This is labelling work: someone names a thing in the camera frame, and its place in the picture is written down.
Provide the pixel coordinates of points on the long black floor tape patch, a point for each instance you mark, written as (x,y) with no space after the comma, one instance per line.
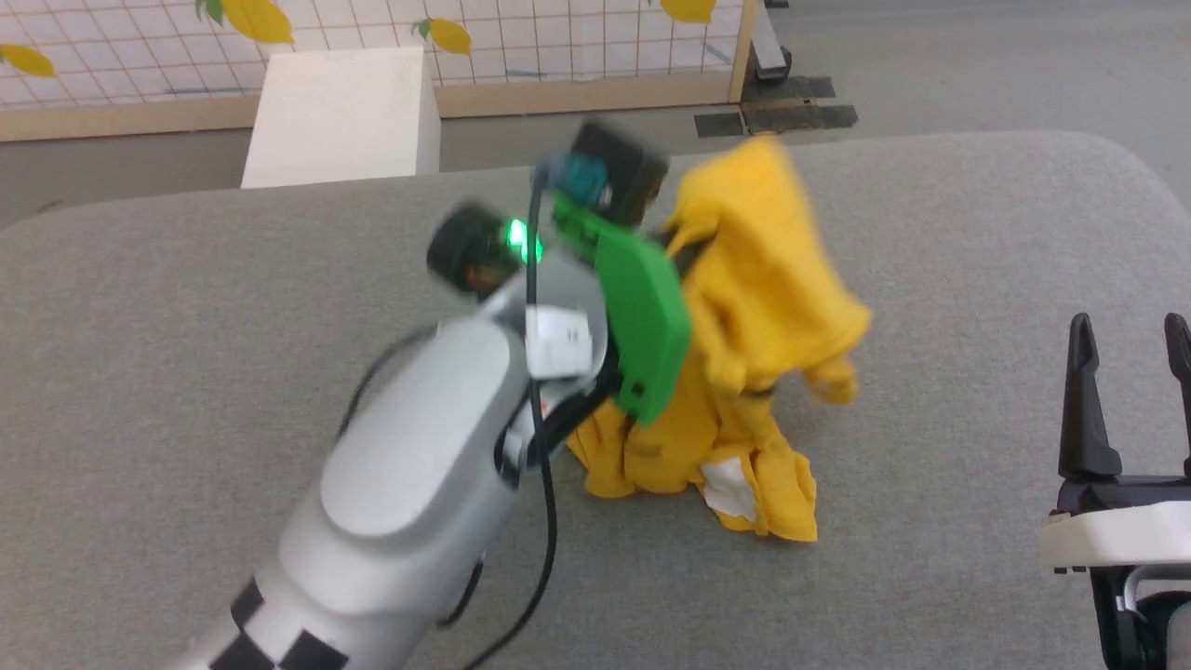
(800,118)

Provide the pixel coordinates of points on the yellow cartoon print garment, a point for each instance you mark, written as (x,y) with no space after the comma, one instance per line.
(754,307)

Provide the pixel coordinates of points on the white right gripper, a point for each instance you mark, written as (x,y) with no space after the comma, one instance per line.
(1126,535)

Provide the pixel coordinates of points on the grey metal stand foot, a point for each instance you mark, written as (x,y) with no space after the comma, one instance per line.
(770,51)

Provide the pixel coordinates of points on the white rectangular box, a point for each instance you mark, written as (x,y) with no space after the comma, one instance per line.
(344,116)

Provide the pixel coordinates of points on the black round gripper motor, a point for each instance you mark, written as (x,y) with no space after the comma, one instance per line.
(465,251)

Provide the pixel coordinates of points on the wood framed lemon print partition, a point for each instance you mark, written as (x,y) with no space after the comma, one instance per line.
(577,93)

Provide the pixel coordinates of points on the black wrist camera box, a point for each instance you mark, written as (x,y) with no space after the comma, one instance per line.
(619,167)

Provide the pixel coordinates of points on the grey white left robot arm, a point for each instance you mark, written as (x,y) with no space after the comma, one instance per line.
(419,447)

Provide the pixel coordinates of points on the small black floor tape patch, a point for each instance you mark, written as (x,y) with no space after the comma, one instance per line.
(719,125)

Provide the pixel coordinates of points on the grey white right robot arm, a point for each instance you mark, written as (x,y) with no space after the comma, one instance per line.
(1149,623)

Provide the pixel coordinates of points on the grey fabric sofa cushion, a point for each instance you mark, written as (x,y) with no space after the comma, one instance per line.
(186,391)

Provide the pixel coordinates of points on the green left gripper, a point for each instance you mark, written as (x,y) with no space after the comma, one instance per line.
(642,316)

